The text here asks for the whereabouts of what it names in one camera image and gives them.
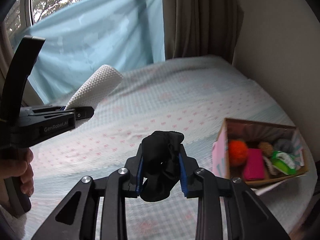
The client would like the brown curtain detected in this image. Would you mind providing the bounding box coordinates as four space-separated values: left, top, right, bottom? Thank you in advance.
162 0 244 63

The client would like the orange pompom toy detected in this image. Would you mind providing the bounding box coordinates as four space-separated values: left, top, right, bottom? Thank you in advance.
228 140 248 167

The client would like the brown plush bear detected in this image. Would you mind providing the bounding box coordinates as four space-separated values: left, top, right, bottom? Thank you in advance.
258 141 274 157

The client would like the open cardboard box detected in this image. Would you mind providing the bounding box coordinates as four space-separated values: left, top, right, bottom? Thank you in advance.
212 118 309 191

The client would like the light blue hanging cloth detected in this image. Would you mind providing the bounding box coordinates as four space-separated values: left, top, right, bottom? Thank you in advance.
12 0 165 103

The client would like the white textured cloth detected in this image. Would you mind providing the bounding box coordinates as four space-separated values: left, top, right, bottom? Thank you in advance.
65 64 123 110

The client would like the person's left hand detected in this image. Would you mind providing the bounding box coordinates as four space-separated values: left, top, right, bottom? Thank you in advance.
1 148 34 197

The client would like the green snack packet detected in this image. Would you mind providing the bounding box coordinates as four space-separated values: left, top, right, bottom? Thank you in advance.
270 151 297 176

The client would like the grey sock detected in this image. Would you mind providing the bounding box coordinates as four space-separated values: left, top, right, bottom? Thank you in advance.
273 139 294 154

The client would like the pink cloth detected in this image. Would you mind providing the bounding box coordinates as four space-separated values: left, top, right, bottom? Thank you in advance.
243 148 265 181

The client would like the black sock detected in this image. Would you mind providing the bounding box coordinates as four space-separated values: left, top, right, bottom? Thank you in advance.
140 131 184 202

